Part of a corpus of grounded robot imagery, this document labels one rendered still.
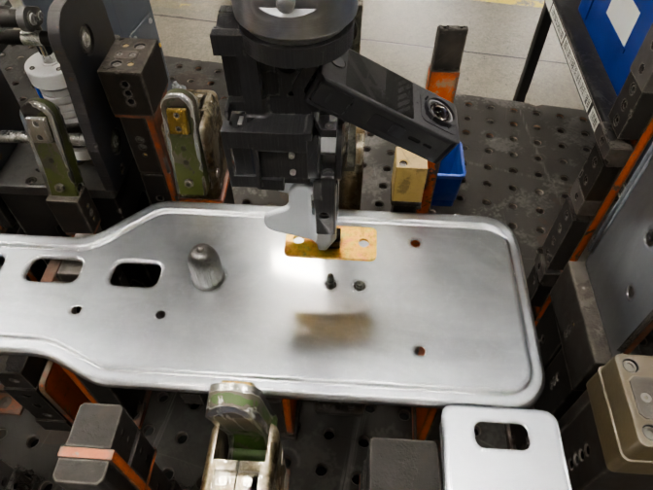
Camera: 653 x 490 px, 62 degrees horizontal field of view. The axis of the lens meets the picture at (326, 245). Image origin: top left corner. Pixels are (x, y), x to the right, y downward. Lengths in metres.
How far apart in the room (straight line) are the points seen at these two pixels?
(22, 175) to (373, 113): 0.55
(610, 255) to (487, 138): 0.69
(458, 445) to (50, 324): 0.40
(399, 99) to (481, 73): 2.35
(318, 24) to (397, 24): 2.70
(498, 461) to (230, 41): 0.38
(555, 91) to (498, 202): 1.66
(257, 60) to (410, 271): 0.30
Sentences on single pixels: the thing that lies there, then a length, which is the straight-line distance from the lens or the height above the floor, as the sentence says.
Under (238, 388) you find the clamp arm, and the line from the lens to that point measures 0.37.
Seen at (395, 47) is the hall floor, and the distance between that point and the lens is 2.84.
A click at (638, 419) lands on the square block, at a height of 1.06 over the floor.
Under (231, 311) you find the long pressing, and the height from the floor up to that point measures 1.00.
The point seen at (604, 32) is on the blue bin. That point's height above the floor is 1.06.
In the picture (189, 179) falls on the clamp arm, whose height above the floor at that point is 1.01.
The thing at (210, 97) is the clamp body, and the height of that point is 1.07.
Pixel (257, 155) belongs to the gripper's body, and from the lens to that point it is 0.38.
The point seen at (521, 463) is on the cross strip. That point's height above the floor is 1.00.
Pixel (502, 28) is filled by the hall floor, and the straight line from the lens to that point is 3.10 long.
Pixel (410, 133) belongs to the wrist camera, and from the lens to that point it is 0.38.
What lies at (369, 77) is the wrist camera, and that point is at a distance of 0.38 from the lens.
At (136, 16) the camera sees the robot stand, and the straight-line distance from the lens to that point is 1.15.
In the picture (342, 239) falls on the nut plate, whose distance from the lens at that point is 0.50.
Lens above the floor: 1.46
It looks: 51 degrees down
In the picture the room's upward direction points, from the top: straight up
